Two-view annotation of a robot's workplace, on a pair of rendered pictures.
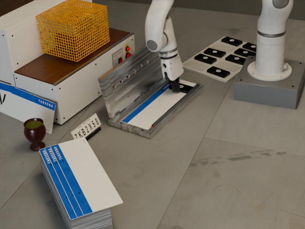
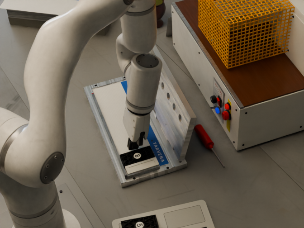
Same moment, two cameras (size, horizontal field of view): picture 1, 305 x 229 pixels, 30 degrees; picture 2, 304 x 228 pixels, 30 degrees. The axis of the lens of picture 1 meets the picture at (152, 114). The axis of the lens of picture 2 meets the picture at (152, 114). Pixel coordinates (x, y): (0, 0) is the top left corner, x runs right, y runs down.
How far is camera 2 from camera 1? 307 cm
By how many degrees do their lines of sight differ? 89
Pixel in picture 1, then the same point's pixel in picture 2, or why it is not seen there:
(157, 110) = (116, 113)
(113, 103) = not seen: hidden behind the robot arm
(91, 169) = (52, 7)
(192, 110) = (92, 149)
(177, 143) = not seen: hidden behind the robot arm
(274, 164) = not seen: outside the picture
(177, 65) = (129, 121)
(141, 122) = (108, 91)
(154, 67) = (175, 125)
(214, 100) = (88, 182)
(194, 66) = (185, 215)
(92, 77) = (196, 59)
